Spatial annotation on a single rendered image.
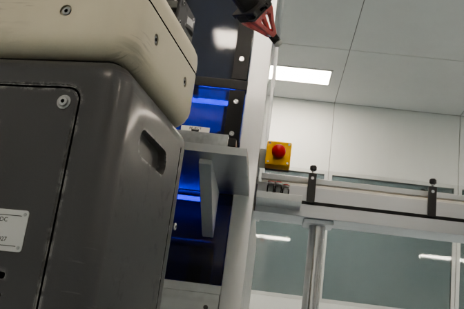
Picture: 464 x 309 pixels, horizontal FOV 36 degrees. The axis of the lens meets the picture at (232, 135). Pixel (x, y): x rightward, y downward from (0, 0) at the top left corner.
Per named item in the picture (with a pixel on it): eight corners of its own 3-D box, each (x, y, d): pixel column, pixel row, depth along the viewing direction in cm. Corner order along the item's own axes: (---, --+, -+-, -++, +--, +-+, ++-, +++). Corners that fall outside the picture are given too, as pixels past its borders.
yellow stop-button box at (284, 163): (264, 170, 210) (267, 147, 212) (288, 172, 210) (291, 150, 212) (264, 163, 203) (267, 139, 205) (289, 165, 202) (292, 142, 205)
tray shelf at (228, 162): (18, 175, 214) (20, 169, 214) (249, 202, 209) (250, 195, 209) (-47, 123, 168) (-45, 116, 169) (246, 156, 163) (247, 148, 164)
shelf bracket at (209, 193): (202, 236, 198) (208, 191, 202) (213, 237, 198) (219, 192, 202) (191, 211, 166) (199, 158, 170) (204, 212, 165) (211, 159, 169)
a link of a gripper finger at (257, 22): (271, 27, 184) (251, -1, 180) (288, 26, 178) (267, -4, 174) (255, 45, 182) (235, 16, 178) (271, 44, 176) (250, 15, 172)
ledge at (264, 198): (255, 207, 214) (257, 201, 215) (299, 212, 213) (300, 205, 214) (255, 196, 201) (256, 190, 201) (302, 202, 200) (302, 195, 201)
